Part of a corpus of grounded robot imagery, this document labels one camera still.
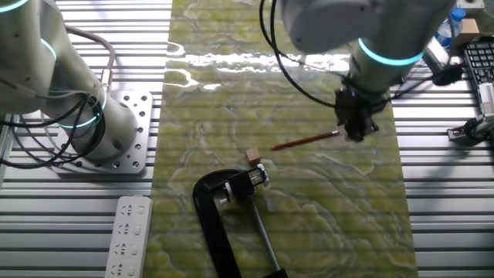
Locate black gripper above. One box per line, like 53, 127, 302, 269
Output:
333, 82, 387, 142

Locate red pencil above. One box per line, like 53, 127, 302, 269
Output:
269, 130, 342, 152

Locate small wooden cube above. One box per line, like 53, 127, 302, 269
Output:
245, 146, 262, 167

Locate green marble patterned mat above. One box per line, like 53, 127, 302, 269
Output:
142, 0, 420, 278

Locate blue capped plastic bottle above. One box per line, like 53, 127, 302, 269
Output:
435, 6, 468, 49

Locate black keyboard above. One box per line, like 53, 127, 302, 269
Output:
462, 39, 494, 89

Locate light wooden box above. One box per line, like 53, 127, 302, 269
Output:
452, 18, 481, 49

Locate white power strip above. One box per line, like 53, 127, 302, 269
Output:
103, 195, 154, 278

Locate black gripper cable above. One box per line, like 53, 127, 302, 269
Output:
259, 0, 350, 110

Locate silver ribbed camera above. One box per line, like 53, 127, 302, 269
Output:
477, 82, 494, 116

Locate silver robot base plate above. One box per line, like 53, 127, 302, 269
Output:
53, 90, 154, 175

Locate grey cable with metal connector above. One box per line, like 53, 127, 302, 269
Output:
63, 25, 117, 94

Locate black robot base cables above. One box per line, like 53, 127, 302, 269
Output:
0, 91, 108, 170

